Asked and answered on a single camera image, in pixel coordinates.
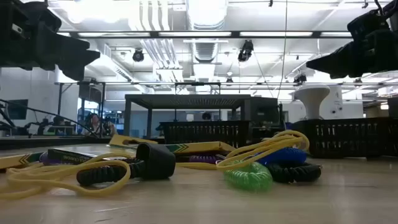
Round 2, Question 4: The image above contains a yellow rubber band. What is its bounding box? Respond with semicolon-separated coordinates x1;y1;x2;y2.
175;161;218;171
6;151;136;187
216;129;311;172
0;160;132;200
228;133;308;162

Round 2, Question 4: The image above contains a black equipment cabinet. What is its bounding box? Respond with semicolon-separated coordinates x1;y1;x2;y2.
250;96;285;139

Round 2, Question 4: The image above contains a dark background monitor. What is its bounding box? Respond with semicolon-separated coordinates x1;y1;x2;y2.
6;98;29;121

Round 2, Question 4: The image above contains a black binder clip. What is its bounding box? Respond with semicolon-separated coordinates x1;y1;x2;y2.
136;142;177;180

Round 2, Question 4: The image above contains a white cylindrical column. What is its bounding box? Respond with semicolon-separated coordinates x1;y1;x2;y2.
320;85;345;121

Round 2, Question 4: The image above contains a green coil wrist keychain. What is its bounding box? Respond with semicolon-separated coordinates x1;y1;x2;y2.
223;161;274;192

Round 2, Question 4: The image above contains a thin black horizontal rail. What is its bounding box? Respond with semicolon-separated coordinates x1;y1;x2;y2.
54;80;398;87

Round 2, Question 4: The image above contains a black coil wrist keychain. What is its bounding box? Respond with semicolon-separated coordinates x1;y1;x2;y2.
76;157;147;187
266;161;323;184

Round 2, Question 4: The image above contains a white dome-topped device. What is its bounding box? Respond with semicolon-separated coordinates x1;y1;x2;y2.
294;84;331;121

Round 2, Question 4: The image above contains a thin hanging black cable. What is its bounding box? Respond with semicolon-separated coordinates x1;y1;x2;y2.
275;0;289;100

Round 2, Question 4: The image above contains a black aluminium table frame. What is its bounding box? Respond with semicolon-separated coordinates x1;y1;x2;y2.
0;136;162;151

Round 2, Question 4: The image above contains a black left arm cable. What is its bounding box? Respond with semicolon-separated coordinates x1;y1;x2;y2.
0;98;99;138

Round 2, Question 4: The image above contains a grey metal mesh shelf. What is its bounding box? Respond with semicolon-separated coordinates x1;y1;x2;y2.
123;93;252;139

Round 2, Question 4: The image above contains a blue coil wrist keychain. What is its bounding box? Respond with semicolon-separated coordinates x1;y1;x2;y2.
256;147;308;166

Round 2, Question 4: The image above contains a purple coil wrist keychain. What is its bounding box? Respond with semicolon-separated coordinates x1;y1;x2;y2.
39;151;63;166
188;154;225;165

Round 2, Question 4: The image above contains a black ceiling camera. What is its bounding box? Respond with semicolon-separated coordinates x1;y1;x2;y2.
132;48;146;63
293;73;308;85
238;39;254;62

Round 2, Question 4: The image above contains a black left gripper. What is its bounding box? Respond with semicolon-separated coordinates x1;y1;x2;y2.
0;0;101;81

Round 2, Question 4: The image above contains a black plastic slotted basket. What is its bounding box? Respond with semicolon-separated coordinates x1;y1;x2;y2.
291;117;398;161
159;120;252;147

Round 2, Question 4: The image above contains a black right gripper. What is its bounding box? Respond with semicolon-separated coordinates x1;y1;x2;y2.
306;0;398;79

